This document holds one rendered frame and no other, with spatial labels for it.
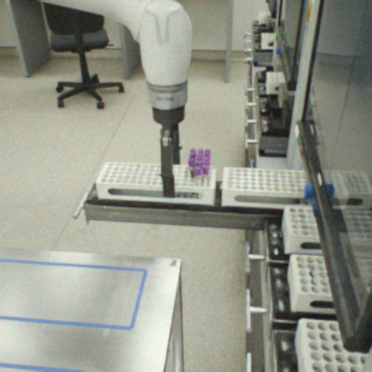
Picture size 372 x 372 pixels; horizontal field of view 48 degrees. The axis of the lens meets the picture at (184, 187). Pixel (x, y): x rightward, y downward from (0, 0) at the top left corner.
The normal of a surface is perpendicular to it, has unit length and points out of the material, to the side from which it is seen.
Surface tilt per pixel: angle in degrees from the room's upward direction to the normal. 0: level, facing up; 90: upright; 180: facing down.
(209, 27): 90
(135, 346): 0
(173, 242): 0
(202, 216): 90
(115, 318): 0
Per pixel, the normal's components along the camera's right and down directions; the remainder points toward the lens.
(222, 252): -0.02, -0.81
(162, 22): -0.07, 0.31
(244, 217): -0.11, 0.58
